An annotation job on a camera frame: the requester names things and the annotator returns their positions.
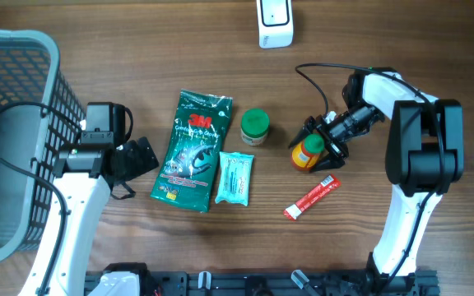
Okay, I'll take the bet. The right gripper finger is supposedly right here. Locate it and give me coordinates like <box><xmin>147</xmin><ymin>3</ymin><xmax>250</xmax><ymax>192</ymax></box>
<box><xmin>310</xmin><ymin>154</ymin><xmax>346</xmax><ymax>173</ymax></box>
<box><xmin>288</xmin><ymin>116</ymin><xmax>316</xmax><ymax>148</ymax></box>

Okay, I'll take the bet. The red sauce bottle green cap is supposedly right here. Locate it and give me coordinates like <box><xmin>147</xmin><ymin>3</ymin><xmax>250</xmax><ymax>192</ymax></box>
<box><xmin>291</xmin><ymin>134</ymin><xmax>325</xmax><ymax>171</ymax></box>

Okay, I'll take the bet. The red snack packet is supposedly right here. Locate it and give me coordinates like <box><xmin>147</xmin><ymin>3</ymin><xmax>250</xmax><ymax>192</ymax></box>
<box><xmin>283</xmin><ymin>174</ymin><xmax>342</xmax><ymax>220</ymax></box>

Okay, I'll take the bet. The green 3M glove packet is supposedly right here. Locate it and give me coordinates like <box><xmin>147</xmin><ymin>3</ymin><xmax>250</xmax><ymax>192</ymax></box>
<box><xmin>151</xmin><ymin>90</ymin><xmax>233</xmax><ymax>212</ymax></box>

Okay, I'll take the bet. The green lid small jar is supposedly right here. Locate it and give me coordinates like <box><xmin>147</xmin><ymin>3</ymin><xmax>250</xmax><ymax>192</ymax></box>
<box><xmin>240</xmin><ymin>109</ymin><xmax>270</xmax><ymax>146</ymax></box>

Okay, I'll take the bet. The light green wipes pack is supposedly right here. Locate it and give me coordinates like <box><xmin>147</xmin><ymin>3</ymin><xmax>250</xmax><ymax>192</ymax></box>
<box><xmin>215</xmin><ymin>151</ymin><xmax>254</xmax><ymax>206</ymax></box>

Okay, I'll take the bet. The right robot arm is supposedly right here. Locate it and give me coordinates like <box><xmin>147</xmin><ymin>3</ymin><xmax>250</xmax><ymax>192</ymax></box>
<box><xmin>289</xmin><ymin>66</ymin><xmax>464</xmax><ymax>295</ymax></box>

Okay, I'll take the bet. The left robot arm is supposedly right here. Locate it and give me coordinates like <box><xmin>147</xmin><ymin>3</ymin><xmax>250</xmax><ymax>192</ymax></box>
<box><xmin>20</xmin><ymin>102</ymin><xmax>159</xmax><ymax>295</ymax></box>

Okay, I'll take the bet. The white barcode scanner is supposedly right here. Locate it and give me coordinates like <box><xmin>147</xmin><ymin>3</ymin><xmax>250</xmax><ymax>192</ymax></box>
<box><xmin>256</xmin><ymin>0</ymin><xmax>294</xmax><ymax>49</ymax></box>

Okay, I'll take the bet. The grey plastic shopping basket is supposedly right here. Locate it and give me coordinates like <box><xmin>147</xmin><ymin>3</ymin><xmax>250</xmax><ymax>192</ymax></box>
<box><xmin>0</xmin><ymin>30</ymin><xmax>85</xmax><ymax>261</ymax></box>

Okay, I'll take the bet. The black right camera cable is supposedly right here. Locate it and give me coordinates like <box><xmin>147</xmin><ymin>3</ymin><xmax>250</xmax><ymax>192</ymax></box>
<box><xmin>294</xmin><ymin>62</ymin><xmax>448</xmax><ymax>289</ymax></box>

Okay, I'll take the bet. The black camera cable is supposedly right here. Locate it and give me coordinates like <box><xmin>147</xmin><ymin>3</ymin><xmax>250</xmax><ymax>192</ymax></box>
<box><xmin>294</xmin><ymin>62</ymin><xmax>448</xmax><ymax>289</ymax></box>
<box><xmin>0</xmin><ymin>100</ymin><xmax>86</xmax><ymax>296</ymax></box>

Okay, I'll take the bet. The black left camera cable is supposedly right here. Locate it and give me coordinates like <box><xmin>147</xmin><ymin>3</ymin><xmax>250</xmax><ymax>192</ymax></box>
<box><xmin>0</xmin><ymin>100</ymin><xmax>86</xmax><ymax>296</ymax></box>

